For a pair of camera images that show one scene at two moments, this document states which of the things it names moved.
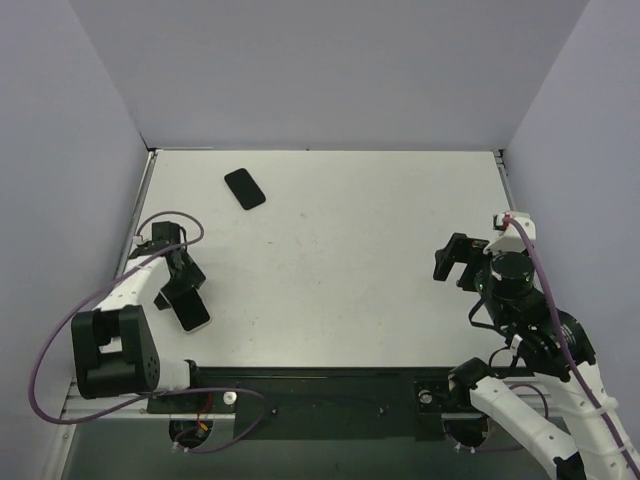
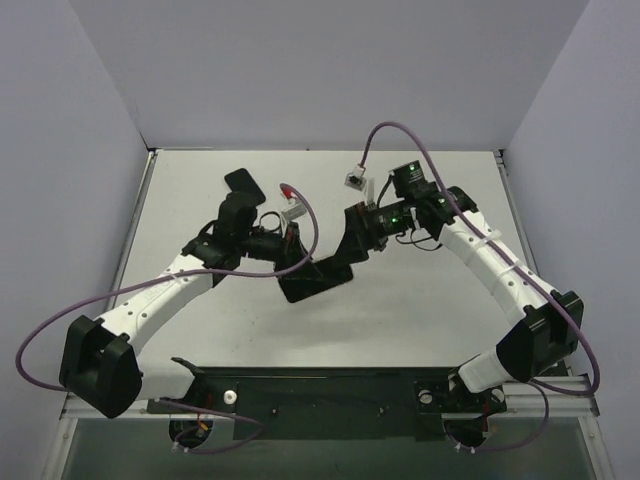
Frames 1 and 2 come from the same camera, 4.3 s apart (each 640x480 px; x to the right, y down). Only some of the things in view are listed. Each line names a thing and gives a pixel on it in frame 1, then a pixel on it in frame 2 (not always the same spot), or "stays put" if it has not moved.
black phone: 188,308 → 314,277
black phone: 244,188 stays put
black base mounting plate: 322,403 stays put
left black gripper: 182,279 → 291,248
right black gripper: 463,257 → 356,230
